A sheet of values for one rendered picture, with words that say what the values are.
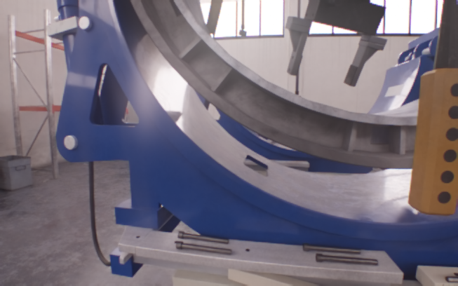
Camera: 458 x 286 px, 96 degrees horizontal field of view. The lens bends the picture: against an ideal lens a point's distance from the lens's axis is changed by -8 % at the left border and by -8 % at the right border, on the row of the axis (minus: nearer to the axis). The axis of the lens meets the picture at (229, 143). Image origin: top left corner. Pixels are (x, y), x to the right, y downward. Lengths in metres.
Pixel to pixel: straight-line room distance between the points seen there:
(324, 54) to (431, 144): 9.89
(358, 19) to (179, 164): 0.84
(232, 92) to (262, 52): 9.16
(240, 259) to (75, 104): 1.05
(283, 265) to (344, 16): 0.78
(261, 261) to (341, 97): 9.68
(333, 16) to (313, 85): 9.65
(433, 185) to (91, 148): 1.29
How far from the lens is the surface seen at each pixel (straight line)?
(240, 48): 10.35
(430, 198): 0.65
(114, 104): 1.49
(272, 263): 0.92
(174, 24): 1.25
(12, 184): 5.64
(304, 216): 1.00
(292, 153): 2.81
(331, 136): 1.12
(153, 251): 1.02
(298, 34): 0.47
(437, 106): 0.63
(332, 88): 10.26
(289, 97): 0.91
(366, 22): 0.51
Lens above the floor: 1.39
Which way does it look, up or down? 7 degrees down
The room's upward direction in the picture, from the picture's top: 1 degrees clockwise
